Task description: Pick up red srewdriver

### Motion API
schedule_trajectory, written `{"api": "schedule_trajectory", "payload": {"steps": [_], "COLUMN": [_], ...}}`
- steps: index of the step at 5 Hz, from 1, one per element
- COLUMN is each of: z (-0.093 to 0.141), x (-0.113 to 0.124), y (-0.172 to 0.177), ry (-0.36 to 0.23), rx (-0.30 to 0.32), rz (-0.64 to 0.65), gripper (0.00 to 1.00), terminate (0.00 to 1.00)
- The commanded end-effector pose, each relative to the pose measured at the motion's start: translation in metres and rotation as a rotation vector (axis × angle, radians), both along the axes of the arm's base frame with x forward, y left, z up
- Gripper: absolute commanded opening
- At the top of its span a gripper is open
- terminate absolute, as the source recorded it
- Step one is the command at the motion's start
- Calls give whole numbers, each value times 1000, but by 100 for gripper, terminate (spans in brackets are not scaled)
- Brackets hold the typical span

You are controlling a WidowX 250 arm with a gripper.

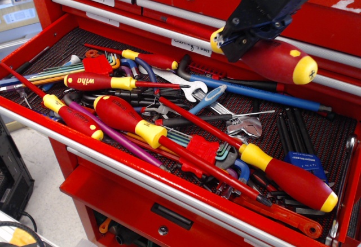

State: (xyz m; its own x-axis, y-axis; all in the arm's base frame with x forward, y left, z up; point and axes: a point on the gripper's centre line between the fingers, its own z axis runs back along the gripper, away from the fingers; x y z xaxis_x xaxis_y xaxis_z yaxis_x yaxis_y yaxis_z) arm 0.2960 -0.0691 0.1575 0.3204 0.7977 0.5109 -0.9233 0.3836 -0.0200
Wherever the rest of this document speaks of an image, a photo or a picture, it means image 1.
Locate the open red tool drawer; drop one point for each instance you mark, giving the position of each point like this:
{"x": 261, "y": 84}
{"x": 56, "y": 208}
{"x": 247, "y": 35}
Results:
{"x": 173, "y": 209}

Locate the purple long hex key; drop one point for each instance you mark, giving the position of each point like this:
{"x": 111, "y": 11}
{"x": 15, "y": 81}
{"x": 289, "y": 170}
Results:
{"x": 69, "y": 99}

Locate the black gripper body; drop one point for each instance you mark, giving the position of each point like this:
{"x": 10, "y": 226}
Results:
{"x": 253, "y": 20}

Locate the red yellow Wiha screwdriver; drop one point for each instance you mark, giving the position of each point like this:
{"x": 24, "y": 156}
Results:
{"x": 91, "y": 81}

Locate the red pipe wrench handle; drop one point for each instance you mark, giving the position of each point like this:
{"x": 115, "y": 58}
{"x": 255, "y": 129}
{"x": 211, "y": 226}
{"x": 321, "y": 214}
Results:
{"x": 307, "y": 226}

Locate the large red yellow screwdriver right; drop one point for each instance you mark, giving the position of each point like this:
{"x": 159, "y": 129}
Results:
{"x": 298, "y": 183}

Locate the blue grey handled tool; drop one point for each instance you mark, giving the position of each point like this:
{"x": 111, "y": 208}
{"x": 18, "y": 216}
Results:
{"x": 207, "y": 99}

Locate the silver open-end wrench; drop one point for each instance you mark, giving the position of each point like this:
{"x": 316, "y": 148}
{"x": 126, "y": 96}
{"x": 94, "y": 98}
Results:
{"x": 193, "y": 86}

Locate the large red yellow Phillips screwdriver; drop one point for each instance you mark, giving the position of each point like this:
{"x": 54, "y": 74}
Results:
{"x": 120, "y": 115}

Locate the blue hex key holder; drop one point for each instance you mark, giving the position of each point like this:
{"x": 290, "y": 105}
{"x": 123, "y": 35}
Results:
{"x": 307, "y": 162}

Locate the white Cutting Tools label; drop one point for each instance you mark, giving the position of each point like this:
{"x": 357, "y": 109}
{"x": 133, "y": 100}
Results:
{"x": 192, "y": 48}

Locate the silver combination wrench right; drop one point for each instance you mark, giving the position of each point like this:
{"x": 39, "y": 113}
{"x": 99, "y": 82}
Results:
{"x": 350, "y": 148}

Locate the red tool chest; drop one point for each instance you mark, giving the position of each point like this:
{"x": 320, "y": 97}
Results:
{"x": 327, "y": 29}

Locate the small red yellow screwdriver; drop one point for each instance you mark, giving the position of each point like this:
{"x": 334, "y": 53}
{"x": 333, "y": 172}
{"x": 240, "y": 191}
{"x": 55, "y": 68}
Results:
{"x": 155, "y": 60}

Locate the red hex key holder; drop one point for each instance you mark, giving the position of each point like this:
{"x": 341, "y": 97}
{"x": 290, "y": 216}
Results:
{"x": 97, "y": 65}
{"x": 202, "y": 148}

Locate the silver adjustable wrench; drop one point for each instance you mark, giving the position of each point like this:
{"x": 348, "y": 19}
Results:
{"x": 250, "y": 125}

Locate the blue long hex key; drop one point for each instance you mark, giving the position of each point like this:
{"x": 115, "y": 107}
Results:
{"x": 251, "y": 92}

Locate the red hex key holder upper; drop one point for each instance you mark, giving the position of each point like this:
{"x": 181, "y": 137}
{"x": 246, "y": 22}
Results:
{"x": 97, "y": 65}

